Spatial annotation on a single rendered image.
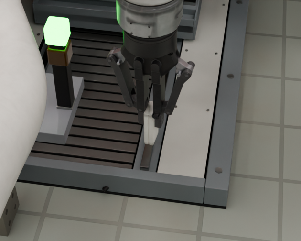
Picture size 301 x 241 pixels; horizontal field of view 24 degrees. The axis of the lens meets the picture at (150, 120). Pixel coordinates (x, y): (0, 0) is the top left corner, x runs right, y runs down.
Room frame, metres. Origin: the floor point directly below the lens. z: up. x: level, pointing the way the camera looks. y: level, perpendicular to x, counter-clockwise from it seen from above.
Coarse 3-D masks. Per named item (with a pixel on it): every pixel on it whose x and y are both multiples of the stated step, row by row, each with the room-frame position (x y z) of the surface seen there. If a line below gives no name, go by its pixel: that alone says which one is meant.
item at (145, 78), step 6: (138, 60) 0.73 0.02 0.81; (138, 66) 0.73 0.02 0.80; (138, 72) 0.73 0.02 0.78; (138, 78) 0.73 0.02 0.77; (144, 78) 0.74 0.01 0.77; (138, 84) 0.74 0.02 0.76; (144, 84) 0.74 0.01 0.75; (138, 90) 0.74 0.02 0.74; (144, 90) 0.74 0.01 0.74; (138, 96) 0.74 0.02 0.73; (144, 96) 0.74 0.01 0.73; (138, 102) 0.74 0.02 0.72; (144, 102) 0.74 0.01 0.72; (138, 108) 0.74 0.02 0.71; (144, 108) 0.74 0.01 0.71
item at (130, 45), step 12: (132, 36) 0.72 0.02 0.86; (168, 36) 0.72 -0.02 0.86; (132, 48) 0.71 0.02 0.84; (144, 48) 0.71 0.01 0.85; (156, 48) 0.71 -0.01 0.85; (168, 48) 0.72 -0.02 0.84; (132, 60) 0.74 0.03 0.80; (144, 60) 0.73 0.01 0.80; (168, 60) 0.72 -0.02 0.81; (144, 72) 0.73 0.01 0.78
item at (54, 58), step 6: (48, 48) 0.99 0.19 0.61; (66, 48) 0.99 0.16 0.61; (48, 54) 0.98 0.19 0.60; (54, 54) 0.98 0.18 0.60; (60, 54) 0.98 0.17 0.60; (66, 54) 0.98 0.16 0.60; (72, 54) 1.01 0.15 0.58; (48, 60) 0.98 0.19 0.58; (54, 60) 0.98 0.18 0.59; (60, 60) 0.98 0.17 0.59; (66, 60) 0.98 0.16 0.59
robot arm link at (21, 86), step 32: (0, 0) 0.56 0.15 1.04; (0, 32) 0.50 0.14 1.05; (0, 64) 0.45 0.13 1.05; (32, 64) 0.46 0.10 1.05; (0, 96) 0.40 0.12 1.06; (32, 96) 0.42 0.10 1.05; (0, 128) 0.37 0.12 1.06; (32, 128) 0.39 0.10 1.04; (0, 160) 0.34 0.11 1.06; (0, 192) 0.32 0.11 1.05
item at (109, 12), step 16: (48, 0) 1.75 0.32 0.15; (64, 0) 1.74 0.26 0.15; (80, 0) 1.73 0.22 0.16; (96, 0) 1.72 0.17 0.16; (192, 0) 1.70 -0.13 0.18; (48, 16) 1.70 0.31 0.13; (64, 16) 1.69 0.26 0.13; (80, 16) 1.68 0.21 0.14; (96, 16) 1.67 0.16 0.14; (112, 16) 1.66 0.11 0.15; (192, 16) 1.67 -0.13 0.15; (192, 32) 1.62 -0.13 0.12
